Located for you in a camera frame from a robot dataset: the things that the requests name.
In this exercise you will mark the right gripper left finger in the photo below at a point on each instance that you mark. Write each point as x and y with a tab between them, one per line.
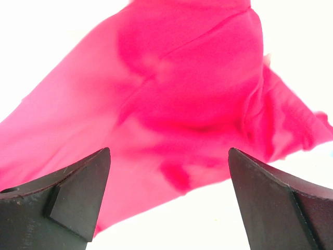
57	211

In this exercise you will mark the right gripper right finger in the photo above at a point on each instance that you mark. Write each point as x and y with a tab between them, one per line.
279	210

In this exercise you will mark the pink t shirt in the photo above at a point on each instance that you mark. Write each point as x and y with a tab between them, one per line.
169	87

